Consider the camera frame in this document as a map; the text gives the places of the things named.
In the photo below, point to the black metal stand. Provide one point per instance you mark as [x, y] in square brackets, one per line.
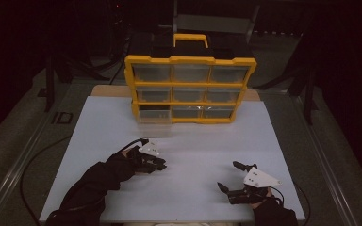
[49, 91]
[309, 100]

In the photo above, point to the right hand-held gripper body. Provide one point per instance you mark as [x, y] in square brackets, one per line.
[257, 179]

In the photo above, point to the aluminium floor rail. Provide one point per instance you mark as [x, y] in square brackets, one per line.
[11, 182]
[333, 175]

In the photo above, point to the yellow black drawer organizer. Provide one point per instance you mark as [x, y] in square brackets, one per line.
[190, 51]

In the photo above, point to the grid of clear organizer bins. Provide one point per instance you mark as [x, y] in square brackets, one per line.
[190, 73]

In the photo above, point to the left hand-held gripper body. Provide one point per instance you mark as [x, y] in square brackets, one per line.
[149, 147]

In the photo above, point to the person's left hand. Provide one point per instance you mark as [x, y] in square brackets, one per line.
[125, 153]

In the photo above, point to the black square floor plate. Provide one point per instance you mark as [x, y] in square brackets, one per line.
[62, 117]

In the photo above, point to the person's right hand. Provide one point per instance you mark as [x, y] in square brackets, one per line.
[257, 204]

